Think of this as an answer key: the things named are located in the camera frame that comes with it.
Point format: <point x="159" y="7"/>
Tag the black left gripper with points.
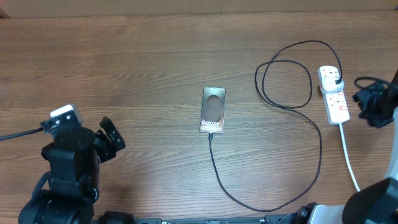
<point x="109" y="149"/>

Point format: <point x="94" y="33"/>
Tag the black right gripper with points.
<point x="360" y="98"/>

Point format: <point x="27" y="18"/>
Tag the Galaxy smartphone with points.
<point x="212" y="110"/>

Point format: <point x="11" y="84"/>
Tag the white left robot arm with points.
<point x="68" y="191"/>

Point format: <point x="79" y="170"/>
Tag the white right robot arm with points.
<point x="374" y="204"/>

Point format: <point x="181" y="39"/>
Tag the white charger adapter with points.
<point x="330" y="85"/>

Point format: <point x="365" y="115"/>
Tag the white power strip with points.
<point x="335" y="103"/>

